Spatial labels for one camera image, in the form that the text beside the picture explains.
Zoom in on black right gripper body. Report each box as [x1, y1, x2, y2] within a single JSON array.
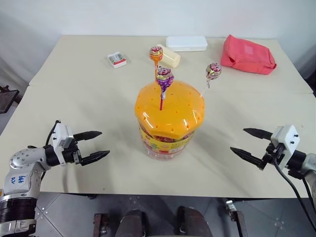
[[261, 143, 286, 165]]

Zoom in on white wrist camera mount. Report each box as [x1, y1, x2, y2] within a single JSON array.
[[270, 124, 301, 169], [51, 122, 74, 167]]

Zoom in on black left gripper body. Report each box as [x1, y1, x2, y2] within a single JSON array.
[[61, 138, 83, 165]]

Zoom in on lollipop jar with orange lid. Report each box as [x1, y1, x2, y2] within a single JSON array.
[[134, 80, 206, 161]]

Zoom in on dark metal table leg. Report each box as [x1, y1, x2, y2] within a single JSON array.
[[93, 212, 109, 237]]

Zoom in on dark rounded robot foot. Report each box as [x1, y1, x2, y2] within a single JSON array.
[[176, 206, 213, 237], [115, 209, 150, 237]]

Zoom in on orange wrapped lollipop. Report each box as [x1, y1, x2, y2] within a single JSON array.
[[149, 45, 164, 82]]

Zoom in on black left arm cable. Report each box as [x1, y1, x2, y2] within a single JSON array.
[[44, 119, 61, 147]]

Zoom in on small red white card box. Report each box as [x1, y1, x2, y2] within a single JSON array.
[[107, 51, 128, 69]]

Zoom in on metal table leg bracket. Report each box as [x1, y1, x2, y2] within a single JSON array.
[[225, 198, 250, 237]]

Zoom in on purple wrapped lollipop red stick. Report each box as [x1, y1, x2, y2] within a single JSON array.
[[156, 67, 175, 111]]

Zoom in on cream cylindrical roll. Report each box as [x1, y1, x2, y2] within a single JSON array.
[[156, 44, 181, 69]]

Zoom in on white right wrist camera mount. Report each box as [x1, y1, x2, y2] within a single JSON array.
[[270, 124, 301, 169]]

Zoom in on red wrapped lollipop white stick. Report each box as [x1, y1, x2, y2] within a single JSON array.
[[199, 62, 222, 98]]

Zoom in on black frame beside table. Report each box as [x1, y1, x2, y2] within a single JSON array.
[[0, 85, 22, 114]]

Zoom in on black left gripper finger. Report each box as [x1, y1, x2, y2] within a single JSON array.
[[74, 130, 103, 142], [80, 150, 111, 166]]

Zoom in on white rectangular plastic box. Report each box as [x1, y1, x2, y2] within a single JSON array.
[[165, 36, 208, 52]]

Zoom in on red fabric pouch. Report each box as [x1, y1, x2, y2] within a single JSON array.
[[220, 34, 277, 76]]

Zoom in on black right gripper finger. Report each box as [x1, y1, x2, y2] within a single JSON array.
[[243, 127, 273, 141], [230, 147, 264, 171]]

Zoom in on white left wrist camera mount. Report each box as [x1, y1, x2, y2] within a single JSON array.
[[51, 122, 74, 167]]

